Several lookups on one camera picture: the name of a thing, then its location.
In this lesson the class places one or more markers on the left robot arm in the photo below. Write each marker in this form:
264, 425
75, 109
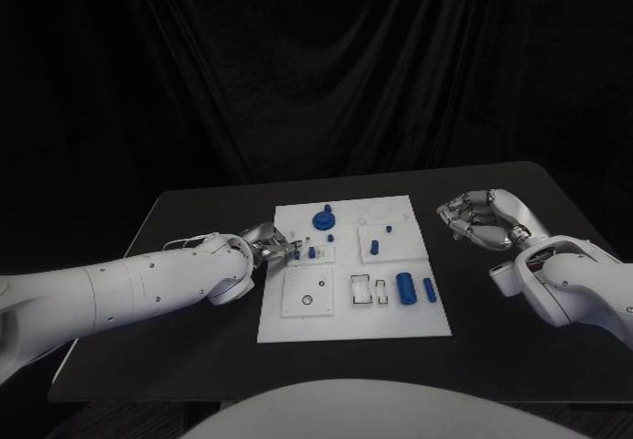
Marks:
123, 288

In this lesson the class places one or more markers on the white task board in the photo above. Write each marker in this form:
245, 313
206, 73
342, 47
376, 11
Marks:
352, 274

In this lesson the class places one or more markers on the blue gear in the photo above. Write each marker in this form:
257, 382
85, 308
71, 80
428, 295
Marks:
323, 219

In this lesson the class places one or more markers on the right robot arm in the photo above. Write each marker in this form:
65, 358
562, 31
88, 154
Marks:
568, 277

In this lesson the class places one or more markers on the thin long blue cylinder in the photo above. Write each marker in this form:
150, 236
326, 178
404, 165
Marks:
428, 290

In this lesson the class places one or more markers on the large blue cylinder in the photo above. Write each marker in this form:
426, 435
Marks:
407, 288

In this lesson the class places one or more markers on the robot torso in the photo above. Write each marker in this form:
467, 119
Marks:
381, 410

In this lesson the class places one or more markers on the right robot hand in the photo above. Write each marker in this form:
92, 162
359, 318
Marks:
488, 219

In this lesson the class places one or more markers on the blue block plug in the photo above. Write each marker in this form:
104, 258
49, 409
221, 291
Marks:
312, 252

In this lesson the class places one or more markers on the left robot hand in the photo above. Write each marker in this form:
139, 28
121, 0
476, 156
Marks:
267, 241

